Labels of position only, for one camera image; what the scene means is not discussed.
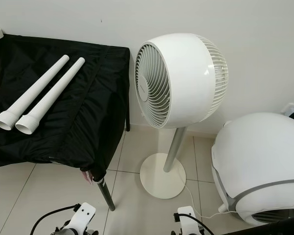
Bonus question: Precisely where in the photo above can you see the white domed appliance grey band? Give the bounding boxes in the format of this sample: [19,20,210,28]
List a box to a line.
[211,112,294,227]

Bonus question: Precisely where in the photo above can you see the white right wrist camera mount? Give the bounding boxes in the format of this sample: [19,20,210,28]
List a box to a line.
[176,206,197,235]

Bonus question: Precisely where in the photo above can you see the white plastic table leg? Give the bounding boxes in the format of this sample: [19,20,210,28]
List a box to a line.
[15,57,86,135]
[0,54,71,131]

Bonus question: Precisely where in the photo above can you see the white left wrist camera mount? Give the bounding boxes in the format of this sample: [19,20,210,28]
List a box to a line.
[69,202,97,235]

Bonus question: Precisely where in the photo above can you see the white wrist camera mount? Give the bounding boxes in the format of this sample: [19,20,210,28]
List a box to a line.
[176,206,197,235]
[69,202,97,235]

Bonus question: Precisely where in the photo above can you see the white pedestal fan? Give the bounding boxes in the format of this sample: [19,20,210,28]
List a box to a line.
[135,33,229,200]

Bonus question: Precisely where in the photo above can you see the white wall socket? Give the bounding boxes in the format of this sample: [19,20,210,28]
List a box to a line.
[281,103,294,122]

